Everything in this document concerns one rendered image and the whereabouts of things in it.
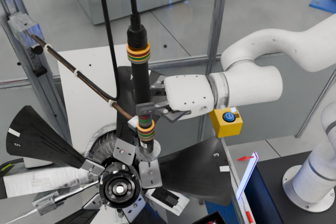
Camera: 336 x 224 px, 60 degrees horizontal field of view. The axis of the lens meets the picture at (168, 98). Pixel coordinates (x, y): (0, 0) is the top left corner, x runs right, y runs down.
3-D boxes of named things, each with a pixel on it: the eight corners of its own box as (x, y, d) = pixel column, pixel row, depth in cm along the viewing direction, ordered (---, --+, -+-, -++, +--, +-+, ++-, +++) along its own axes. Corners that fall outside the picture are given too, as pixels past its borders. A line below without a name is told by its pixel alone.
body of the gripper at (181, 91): (218, 118, 67) (170, 125, 65) (206, 86, 74) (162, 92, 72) (223, 96, 61) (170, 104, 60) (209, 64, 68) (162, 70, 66)
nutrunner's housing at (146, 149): (138, 155, 82) (118, 13, 48) (148, 147, 84) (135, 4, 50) (148, 164, 81) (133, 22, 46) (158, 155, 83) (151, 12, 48)
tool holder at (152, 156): (125, 147, 82) (121, 126, 74) (143, 132, 85) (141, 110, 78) (147, 167, 77) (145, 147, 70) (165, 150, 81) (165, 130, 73)
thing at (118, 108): (31, 38, 101) (30, 35, 100) (35, 36, 101) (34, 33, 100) (134, 127, 76) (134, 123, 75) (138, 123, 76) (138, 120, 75)
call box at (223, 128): (206, 111, 136) (208, 96, 128) (227, 108, 137) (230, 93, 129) (216, 140, 125) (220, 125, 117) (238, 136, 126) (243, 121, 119)
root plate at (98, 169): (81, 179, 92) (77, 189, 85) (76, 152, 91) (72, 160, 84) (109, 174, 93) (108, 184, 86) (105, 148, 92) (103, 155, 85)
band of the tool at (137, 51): (123, 57, 55) (121, 45, 53) (139, 47, 58) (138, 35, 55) (138, 68, 53) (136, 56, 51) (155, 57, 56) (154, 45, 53)
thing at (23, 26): (14, 37, 107) (4, 17, 100) (31, 29, 110) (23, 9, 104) (27, 50, 102) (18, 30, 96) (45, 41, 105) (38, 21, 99)
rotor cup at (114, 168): (101, 197, 96) (98, 219, 83) (94, 156, 94) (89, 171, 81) (145, 190, 98) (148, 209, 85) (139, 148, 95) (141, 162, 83)
